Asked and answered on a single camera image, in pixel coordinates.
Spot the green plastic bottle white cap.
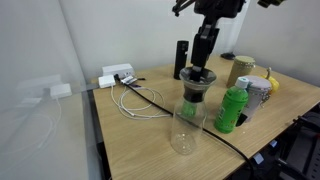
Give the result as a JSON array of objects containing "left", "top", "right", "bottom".
[{"left": 213, "top": 76, "right": 250, "bottom": 135}]

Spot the white power strip box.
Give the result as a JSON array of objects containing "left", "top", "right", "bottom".
[{"left": 101, "top": 63, "right": 135, "bottom": 79}]

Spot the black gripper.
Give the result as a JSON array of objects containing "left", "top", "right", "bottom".
[{"left": 189, "top": 0, "right": 246, "bottom": 83}]

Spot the white coiled cable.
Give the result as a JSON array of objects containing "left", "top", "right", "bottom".
[{"left": 110, "top": 84, "right": 173, "bottom": 121}]

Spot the white tin canister metal clasp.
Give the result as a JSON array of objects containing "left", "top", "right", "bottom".
[{"left": 236, "top": 75, "right": 273, "bottom": 127}]

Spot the yellow pepper toy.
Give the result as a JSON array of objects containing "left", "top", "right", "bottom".
[{"left": 259, "top": 67, "right": 281, "bottom": 95}]

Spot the clear glass carafe silver funnel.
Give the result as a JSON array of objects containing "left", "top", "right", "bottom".
[{"left": 169, "top": 66, "right": 218, "bottom": 156}]

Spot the white power adapter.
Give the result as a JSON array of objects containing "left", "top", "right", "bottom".
[{"left": 98, "top": 74, "right": 117, "bottom": 90}]

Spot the small silver usb hub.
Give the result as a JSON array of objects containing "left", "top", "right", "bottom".
[{"left": 120, "top": 75, "right": 139, "bottom": 86}]

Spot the thick black cable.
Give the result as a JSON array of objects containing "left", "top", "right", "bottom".
[{"left": 113, "top": 73, "right": 256, "bottom": 180}]

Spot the small black flat object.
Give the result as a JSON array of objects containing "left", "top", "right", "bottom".
[{"left": 219, "top": 52, "right": 237, "bottom": 61}]

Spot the tan canister with lid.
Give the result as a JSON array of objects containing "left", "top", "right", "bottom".
[{"left": 226, "top": 55, "right": 257, "bottom": 89}]

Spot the black metal rack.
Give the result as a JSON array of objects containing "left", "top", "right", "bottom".
[{"left": 266, "top": 103, "right": 320, "bottom": 180}]

